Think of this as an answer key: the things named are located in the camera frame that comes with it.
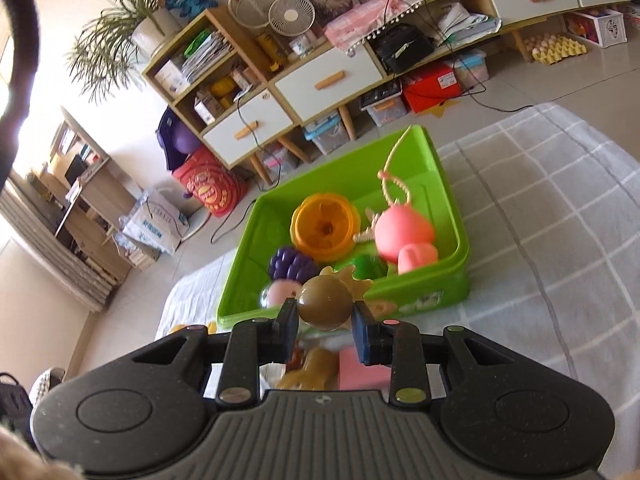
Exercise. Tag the pink toy egg ball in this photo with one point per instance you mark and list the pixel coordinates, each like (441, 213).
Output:
(282, 292)

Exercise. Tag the green plastic cookie box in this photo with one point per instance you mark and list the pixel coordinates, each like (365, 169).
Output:
(430, 185)

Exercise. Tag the olive rubber octopus toy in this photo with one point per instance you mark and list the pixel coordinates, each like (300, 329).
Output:
(312, 370)

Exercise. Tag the white patterned box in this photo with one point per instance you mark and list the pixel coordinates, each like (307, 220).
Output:
(597, 27)

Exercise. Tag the yellow egg tray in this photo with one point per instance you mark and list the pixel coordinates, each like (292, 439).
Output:
(555, 47)

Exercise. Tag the yellow toy bowl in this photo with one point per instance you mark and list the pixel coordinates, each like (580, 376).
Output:
(176, 330)

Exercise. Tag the pink fringed cloth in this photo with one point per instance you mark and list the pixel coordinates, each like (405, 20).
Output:
(360, 20)

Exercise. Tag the red cardboard box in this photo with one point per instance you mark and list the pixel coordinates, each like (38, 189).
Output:
(435, 87)

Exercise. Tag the tall wooden shelf cabinet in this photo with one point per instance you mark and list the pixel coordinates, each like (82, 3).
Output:
(280, 85)

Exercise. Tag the pink rubber pig toy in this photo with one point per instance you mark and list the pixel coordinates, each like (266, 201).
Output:
(405, 235)

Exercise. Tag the red printed bucket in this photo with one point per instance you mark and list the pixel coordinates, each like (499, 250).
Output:
(210, 187)

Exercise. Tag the cream spiky toy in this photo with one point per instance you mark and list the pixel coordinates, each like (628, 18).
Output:
(366, 232)

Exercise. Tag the small white carton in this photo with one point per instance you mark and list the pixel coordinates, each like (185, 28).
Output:
(207, 108)

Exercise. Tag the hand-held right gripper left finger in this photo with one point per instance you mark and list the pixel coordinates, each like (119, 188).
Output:
(287, 325)

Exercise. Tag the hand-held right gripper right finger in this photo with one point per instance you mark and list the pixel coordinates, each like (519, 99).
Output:
(360, 332)

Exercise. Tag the purple cushion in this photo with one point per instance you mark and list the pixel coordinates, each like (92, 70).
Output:
(177, 140)

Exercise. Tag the potted green plant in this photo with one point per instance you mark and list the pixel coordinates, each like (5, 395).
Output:
(125, 20)

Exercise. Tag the low wooden cabinet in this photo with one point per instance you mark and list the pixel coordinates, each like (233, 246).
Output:
(480, 30)

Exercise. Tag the small white desk fan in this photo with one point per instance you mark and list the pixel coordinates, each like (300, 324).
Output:
(291, 14)

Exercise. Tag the wooden desk shelf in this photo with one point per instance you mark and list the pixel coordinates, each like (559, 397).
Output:
(80, 190)

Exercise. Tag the pink sticky notepad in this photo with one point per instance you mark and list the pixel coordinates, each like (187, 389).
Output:
(362, 377)

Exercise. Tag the toy corn cob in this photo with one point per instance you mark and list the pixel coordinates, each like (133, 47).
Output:
(367, 266)

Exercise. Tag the clear blue-lidded storage box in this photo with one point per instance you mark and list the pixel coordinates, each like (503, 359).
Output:
(327, 132)

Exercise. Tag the olive rubber hand toy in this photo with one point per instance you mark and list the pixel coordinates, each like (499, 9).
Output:
(324, 305)

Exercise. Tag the black flat device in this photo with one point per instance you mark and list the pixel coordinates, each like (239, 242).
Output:
(381, 94)

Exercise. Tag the white paper bag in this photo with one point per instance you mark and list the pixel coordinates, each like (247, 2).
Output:
(155, 222)

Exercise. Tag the purple toy grape bunch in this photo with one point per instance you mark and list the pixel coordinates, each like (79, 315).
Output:
(292, 262)

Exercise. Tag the black bag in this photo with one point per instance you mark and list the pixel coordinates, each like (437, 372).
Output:
(402, 47)

